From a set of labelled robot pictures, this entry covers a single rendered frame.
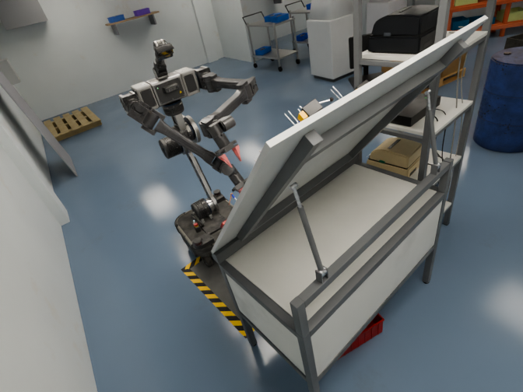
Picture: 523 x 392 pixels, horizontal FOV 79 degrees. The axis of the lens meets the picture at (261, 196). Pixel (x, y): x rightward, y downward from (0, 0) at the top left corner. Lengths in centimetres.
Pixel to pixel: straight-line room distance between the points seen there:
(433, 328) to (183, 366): 160
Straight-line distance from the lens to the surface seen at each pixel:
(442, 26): 182
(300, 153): 90
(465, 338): 240
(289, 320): 142
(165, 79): 219
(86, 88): 902
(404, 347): 229
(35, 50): 887
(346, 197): 195
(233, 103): 168
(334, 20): 608
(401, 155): 226
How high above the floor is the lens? 200
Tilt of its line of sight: 36 degrees down
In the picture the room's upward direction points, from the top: 13 degrees counter-clockwise
